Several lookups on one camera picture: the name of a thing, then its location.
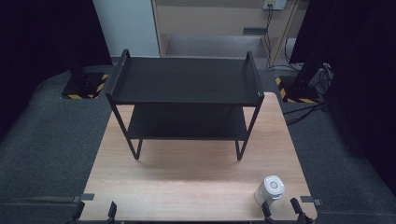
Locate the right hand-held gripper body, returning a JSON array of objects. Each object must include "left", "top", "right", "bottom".
[{"left": 264, "top": 214, "right": 316, "bottom": 224}]

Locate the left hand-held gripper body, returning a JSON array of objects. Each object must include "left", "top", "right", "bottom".
[{"left": 66, "top": 217, "right": 125, "bottom": 224}]

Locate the small white plastic bottle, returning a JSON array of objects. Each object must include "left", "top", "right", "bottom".
[{"left": 253, "top": 175, "right": 286, "bottom": 207}]

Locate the grey tape strip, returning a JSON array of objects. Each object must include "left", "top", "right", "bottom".
[
  {"left": 300, "top": 195, "right": 323, "bottom": 207},
  {"left": 73, "top": 192, "right": 95, "bottom": 203}
]

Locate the stand base with hazard tape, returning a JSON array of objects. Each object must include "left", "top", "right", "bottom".
[
  {"left": 274, "top": 75, "right": 322, "bottom": 105},
  {"left": 60, "top": 72, "right": 110, "bottom": 101}
]

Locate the dark curtain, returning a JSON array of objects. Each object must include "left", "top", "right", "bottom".
[
  {"left": 289, "top": 0, "right": 396, "bottom": 197},
  {"left": 0, "top": 0, "right": 113, "bottom": 141}
]

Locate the black two-tier metal rack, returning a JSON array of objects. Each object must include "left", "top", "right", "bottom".
[{"left": 105, "top": 49, "right": 265, "bottom": 161}]

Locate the grey label on shelf unit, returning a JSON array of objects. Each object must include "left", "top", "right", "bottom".
[{"left": 242, "top": 27, "right": 268, "bottom": 35}]

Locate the white cabinet panel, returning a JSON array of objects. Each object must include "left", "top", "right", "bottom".
[{"left": 92, "top": 0, "right": 162, "bottom": 59}]

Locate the light wooden shelf unit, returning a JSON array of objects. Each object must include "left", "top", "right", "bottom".
[{"left": 150, "top": 0, "right": 303, "bottom": 67}]

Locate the white power strip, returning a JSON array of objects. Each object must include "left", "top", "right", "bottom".
[{"left": 262, "top": 0, "right": 288, "bottom": 11}]

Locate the black floor cable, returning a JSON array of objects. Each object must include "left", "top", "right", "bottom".
[{"left": 282, "top": 101, "right": 329, "bottom": 127}]

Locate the tangled cable bundle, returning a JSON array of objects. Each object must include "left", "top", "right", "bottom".
[{"left": 307, "top": 63, "right": 335, "bottom": 97}]

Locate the black power strip cable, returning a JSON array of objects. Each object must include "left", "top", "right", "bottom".
[{"left": 262, "top": 4, "right": 275, "bottom": 69}]

